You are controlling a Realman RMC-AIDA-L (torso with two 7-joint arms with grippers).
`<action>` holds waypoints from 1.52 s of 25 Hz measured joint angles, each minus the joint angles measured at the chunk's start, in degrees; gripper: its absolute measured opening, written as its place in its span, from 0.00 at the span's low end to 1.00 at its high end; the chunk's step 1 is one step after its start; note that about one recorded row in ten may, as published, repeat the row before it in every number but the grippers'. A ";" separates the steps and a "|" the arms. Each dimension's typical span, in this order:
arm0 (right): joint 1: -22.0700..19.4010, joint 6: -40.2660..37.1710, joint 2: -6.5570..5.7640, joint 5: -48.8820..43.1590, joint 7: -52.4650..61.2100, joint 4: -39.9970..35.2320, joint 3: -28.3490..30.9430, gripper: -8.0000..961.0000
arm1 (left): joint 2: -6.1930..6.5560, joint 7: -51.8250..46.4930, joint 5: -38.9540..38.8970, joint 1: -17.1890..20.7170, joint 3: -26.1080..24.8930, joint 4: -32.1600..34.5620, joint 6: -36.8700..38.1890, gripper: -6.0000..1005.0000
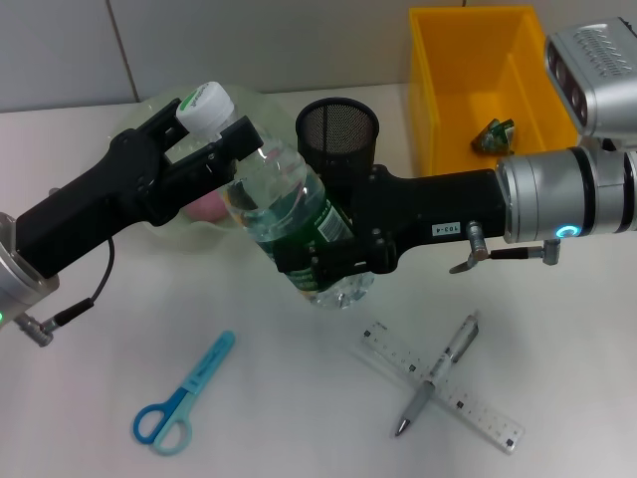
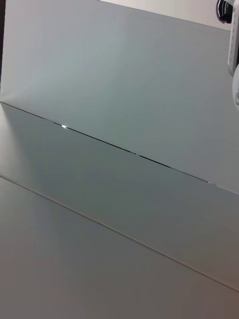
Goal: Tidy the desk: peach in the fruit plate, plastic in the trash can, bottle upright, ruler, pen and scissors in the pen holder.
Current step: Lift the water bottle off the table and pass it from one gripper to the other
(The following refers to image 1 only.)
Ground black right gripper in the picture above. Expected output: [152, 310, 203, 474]
[275, 164, 507, 292]

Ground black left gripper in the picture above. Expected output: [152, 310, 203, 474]
[14, 98, 266, 281]

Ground clear green-label water bottle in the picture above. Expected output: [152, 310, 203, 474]
[174, 80, 377, 312]

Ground pink peach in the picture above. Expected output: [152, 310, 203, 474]
[183, 190, 228, 224]

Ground green plastic wrapper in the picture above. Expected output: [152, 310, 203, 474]
[469, 118, 517, 157]

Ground green glass fruit plate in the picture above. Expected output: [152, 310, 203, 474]
[110, 84, 301, 241]

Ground black mesh pen cup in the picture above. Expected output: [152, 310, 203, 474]
[294, 97, 381, 201]

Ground grey white pen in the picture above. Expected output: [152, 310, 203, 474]
[393, 310, 482, 439]

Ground blue scissors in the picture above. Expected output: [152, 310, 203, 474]
[131, 329, 237, 457]

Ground clear plastic ruler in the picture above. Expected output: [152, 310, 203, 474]
[355, 319, 529, 456]

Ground yellow plastic bin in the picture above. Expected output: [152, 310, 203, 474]
[408, 5, 581, 178]

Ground right gripper cable with plug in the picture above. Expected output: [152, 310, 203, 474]
[448, 219, 564, 276]

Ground gripper cable with plug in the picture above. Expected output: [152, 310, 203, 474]
[448, 219, 564, 276]
[14, 235, 118, 348]

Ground left gripper cable with plug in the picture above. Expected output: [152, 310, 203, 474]
[14, 235, 118, 348]

